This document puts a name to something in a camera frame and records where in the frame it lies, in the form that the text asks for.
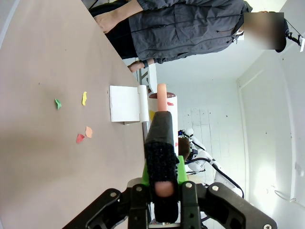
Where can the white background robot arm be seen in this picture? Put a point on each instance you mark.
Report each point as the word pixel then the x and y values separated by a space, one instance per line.
pixel 202 157

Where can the black trousers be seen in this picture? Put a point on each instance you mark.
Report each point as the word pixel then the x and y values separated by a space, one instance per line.
pixel 119 40

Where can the black stand with white device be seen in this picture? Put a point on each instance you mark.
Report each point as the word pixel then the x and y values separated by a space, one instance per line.
pixel 296 39

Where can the black wrist watch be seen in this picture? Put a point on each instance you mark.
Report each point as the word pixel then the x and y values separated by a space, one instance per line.
pixel 145 64

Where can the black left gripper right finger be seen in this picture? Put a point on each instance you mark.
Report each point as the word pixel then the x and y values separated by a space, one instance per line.
pixel 214 207

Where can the person blurred head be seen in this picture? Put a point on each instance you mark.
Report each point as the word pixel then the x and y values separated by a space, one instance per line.
pixel 264 31

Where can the pink white lint roller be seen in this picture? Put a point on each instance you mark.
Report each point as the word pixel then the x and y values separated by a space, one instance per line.
pixel 162 143

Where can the person in grey jacket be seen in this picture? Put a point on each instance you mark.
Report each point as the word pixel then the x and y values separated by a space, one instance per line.
pixel 186 28

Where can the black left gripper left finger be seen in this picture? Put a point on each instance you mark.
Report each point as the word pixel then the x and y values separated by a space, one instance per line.
pixel 112 210

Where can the green paper scrap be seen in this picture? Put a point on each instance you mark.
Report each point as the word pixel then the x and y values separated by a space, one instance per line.
pixel 57 104

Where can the person left hand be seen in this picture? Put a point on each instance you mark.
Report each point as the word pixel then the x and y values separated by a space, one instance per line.
pixel 135 67

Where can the person right hand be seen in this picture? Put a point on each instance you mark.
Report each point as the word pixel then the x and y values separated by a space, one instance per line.
pixel 107 21

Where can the salmon paper scrap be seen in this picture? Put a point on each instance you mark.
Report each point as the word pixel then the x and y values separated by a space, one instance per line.
pixel 88 132

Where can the brown haired background head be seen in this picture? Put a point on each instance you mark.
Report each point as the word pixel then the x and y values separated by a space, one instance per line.
pixel 184 148

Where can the person right forearm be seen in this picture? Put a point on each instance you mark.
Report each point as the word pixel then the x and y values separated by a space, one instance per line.
pixel 128 8

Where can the yellow paper scrap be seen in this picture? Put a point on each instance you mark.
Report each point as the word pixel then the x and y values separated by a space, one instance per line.
pixel 84 98
pixel 151 115

